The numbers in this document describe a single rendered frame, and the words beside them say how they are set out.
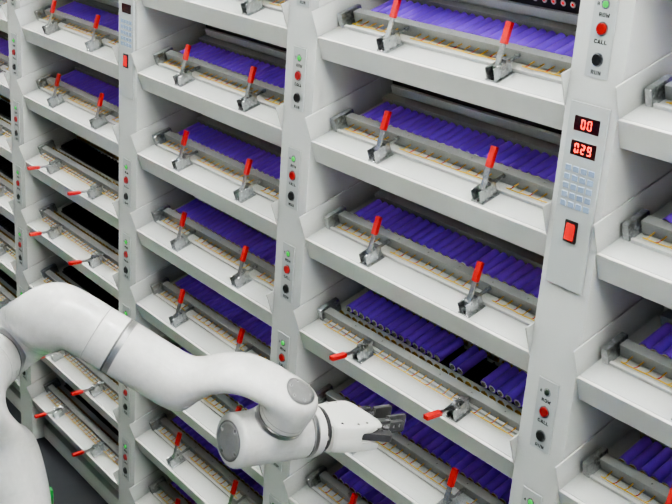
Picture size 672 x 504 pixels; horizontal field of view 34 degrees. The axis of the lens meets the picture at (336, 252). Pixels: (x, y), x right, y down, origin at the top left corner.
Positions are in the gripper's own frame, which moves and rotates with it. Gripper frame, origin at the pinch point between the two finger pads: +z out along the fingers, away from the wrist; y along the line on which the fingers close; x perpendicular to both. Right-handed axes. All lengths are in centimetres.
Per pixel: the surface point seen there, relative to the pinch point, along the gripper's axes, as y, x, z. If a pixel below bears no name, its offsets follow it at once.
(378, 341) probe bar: -25.1, 3.1, 18.4
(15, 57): -188, 31, 8
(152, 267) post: -115, -11, 20
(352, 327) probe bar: -32.9, 3.1, 18.2
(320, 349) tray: -37.8, -3.3, 15.2
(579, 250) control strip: 23.4, 36.4, 8.4
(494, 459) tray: 11.0, -4.4, 15.9
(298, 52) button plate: -49, 54, 5
